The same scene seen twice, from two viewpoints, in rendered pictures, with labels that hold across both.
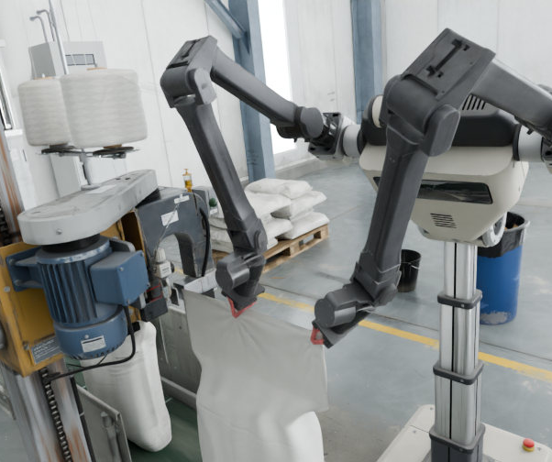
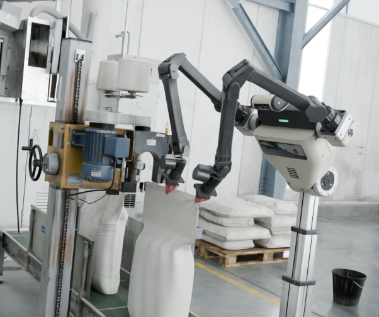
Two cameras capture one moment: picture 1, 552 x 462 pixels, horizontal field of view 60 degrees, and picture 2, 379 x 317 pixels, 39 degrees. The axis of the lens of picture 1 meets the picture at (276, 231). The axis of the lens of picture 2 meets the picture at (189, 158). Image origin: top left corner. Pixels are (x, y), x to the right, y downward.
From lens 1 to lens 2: 1.49 m
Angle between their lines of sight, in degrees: 19
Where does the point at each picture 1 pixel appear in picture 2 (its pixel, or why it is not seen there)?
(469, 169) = (294, 137)
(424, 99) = (228, 78)
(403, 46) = not seen: outside the picture
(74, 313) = (93, 156)
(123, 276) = (118, 143)
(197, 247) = not seen: hidden behind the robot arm
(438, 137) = (231, 92)
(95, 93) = (131, 66)
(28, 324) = (70, 164)
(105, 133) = (130, 84)
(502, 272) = not seen: outside the picture
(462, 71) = (241, 72)
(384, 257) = (221, 148)
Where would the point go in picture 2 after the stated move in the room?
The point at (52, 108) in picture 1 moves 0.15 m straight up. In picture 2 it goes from (111, 73) to (114, 44)
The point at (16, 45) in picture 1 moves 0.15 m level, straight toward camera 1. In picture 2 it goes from (101, 51) to (101, 50)
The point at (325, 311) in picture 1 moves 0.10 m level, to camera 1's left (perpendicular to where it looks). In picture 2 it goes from (195, 172) to (172, 168)
